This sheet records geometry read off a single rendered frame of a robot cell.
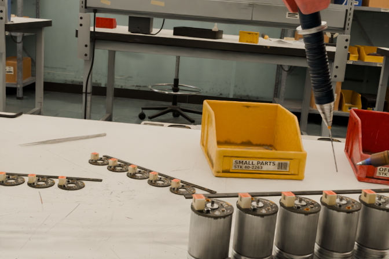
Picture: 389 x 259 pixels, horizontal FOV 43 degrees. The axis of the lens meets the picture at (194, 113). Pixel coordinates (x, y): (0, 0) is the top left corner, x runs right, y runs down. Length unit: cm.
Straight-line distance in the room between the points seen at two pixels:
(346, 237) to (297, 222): 4
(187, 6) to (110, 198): 210
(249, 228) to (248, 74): 440
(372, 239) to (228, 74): 437
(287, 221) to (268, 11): 225
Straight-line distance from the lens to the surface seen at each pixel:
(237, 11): 251
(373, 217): 33
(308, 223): 31
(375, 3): 442
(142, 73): 473
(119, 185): 49
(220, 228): 28
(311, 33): 27
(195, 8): 251
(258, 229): 29
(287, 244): 31
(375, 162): 31
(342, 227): 32
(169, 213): 43
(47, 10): 489
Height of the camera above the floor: 93
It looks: 12 degrees down
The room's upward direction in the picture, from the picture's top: 5 degrees clockwise
